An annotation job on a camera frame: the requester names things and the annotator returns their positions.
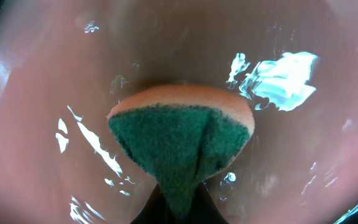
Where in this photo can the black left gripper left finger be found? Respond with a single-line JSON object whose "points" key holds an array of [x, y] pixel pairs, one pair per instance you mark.
{"points": [[154, 210]]}

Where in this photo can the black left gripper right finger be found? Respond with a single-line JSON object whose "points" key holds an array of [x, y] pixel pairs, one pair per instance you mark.
{"points": [[205, 211]]}

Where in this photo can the green and orange sponge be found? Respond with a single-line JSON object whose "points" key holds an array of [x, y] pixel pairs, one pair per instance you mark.
{"points": [[181, 135]]}

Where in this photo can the dark red rectangular tray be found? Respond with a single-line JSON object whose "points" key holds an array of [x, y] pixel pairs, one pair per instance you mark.
{"points": [[65, 64]]}

